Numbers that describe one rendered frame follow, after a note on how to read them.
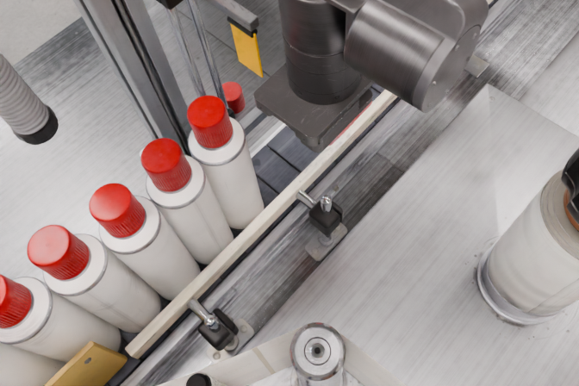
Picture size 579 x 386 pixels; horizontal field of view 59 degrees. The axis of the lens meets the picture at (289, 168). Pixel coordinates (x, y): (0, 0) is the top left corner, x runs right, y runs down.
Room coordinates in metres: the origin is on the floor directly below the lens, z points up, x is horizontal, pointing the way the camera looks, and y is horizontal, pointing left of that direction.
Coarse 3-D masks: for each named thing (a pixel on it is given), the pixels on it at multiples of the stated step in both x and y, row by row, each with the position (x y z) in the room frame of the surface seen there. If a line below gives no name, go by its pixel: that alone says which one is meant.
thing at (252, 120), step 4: (256, 108) 0.33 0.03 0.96; (252, 112) 0.33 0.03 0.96; (256, 112) 0.33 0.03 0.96; (260, 112) 0.33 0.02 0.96; (248, 116) 0.32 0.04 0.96; (252, 116) 0.32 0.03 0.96; (256, 116) 0.32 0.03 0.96; (260, 116) 0.32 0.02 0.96; (264, 116) 0.33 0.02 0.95; (244, 120) 0.32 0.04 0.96; (248, 120) 0.32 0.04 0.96; (252, 120) 0.32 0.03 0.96; (256, 120) 0.32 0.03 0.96; (260, 120) 0.32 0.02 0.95; (244, 124) 0.31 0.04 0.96; (248, 124) 0.31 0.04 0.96; (252, 124) 0.32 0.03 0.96; (256, 124) 0.32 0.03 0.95; (244, 128) 0.31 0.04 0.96; (248, 128) 0.31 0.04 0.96; (252, 128) 0.32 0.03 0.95; (248, 132) 0.31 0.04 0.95
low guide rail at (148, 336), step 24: (384, 96) 0.36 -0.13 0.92; (360, 120) 0.33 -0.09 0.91; (336, 144) 0.30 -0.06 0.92; (312, 168) 0.27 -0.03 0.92; (288, 192) 0.25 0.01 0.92; (264, 216) 0.22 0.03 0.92; (240, 240) 0.20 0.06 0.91; (216, 264) 0.18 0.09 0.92; (192, 288) 0.16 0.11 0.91; (168, 312) 0.14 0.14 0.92; (144, 336) 0.12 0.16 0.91
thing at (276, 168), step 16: (496, 0) 0.52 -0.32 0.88; (384, 112) 0.36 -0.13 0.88; (288, 128) 0.35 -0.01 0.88; (368, 128) 0.34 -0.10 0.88; (272, 144) 0.33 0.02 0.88; (288, 144) 0.33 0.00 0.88; (352, 144) 0.32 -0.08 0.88; (256, 160) 0.31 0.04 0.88; (272, 160) 0.31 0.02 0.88; (288, 160) 0.31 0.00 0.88; (304, 160) 0.31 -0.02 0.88; (336, 160) 0.30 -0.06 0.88; (256, 176) 0.30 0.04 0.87; (272, 176) 0.29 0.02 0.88; (288, 176) 0.29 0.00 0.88; (320, 176) 0.28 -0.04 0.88; (272, 192) 0.27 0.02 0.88; (288, 208) 0.25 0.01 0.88; (272, 224) 0.23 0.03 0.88; (256, 240) 0.21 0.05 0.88; (240, 256) 0.20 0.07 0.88; (224, 272) 0.18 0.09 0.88; (128, 336) 0.13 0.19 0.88; (160, 336) 0.12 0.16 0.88; (128, 368) 0.09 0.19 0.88; (112, 384) 0.08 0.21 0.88
